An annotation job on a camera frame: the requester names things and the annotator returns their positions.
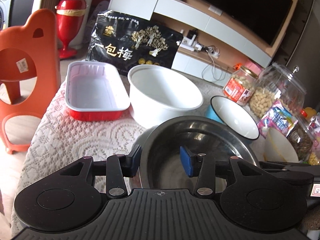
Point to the clear jar with peanuts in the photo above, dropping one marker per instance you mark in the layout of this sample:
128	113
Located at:
276	82

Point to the white washing machine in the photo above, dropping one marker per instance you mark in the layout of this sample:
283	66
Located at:
5	13

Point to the white power strip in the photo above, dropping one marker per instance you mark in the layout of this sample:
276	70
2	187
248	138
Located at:
192	44

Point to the white lace tablecloth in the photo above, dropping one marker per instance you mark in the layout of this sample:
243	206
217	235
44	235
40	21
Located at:
60	140

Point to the black snack bag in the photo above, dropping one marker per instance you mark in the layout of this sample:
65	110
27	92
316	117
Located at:
126	41

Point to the white wooden tv cabinet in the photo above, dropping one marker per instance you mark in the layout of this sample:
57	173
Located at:
236	42

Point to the large white paper bowl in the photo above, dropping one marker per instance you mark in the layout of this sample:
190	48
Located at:
158	94

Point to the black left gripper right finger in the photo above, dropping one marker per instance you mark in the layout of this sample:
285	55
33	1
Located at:
211	174

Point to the bag of corn kernels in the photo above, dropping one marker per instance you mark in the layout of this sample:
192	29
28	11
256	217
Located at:
313	159

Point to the red white rectangular tray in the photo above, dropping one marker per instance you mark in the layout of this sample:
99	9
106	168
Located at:
95	92

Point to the black television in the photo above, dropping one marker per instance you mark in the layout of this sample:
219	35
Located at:
264	17

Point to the clear jar sunflower seeds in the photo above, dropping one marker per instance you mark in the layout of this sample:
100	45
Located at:
303	138

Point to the pink marshmallow bag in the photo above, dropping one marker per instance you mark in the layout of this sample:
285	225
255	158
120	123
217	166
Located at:
277	117

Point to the stainless steel bowl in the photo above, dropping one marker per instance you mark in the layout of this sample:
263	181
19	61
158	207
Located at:
160	165

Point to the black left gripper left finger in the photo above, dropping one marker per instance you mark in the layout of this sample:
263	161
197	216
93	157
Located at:
116	168

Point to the peanut jar red label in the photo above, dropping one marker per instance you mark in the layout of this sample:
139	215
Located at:
241	86

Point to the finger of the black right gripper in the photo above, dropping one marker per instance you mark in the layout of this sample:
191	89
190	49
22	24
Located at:
273	167

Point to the blue enamel bowl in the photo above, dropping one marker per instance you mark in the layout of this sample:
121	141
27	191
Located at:
231	114

